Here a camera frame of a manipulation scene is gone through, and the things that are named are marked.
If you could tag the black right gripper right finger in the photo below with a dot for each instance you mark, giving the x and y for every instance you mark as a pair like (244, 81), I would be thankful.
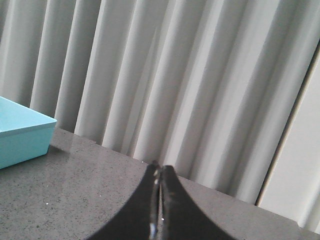
(183, 219)

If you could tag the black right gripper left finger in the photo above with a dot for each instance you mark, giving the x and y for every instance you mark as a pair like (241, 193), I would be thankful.
(138, 218)

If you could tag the light blue storage box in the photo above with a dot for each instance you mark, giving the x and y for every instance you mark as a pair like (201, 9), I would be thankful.
(24, 133)

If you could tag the grey pleated curtain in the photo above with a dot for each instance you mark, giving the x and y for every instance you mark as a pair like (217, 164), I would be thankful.
(207, 86)

